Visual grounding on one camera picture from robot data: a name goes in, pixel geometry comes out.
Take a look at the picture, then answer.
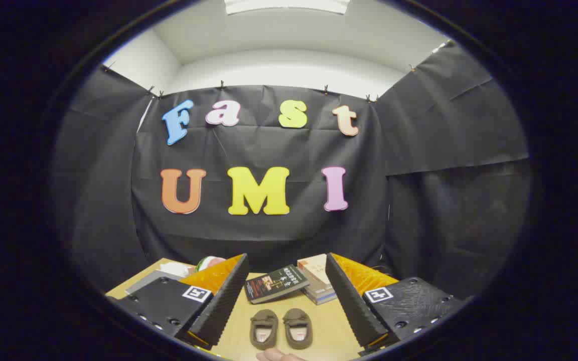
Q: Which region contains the watermelon slice plush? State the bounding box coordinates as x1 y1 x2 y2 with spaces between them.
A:
195 256 227 274

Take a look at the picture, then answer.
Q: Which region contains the ceiling light panel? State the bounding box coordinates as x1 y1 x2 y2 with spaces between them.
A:
224 0 351 16

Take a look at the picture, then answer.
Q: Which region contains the cream fabric storage box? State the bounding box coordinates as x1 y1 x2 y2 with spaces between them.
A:
125 270 185 295

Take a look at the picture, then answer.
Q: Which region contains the black backdrop cloth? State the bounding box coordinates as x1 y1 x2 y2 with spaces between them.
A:
51 40 533 301

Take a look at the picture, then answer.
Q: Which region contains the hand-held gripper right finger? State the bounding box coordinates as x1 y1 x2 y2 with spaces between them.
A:
325 252 466 354

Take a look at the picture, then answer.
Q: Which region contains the blue-edged book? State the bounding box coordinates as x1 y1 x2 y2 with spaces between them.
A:
303 286 339 305

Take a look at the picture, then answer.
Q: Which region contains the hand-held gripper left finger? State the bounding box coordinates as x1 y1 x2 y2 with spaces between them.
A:
111 253 250 350

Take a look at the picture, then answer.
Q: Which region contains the beige book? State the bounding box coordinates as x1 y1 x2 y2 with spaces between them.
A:
297 254 334 291

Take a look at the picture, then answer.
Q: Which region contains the brown fuzzy shoe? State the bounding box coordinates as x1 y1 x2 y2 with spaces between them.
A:
250 309 278 350
283 308 314 350

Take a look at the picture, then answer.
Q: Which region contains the dark paperback book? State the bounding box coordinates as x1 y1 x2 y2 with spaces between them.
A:
244 264 311 305

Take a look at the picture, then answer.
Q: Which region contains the white plush toy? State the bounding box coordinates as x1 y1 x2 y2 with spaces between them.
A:
159 262 192 278

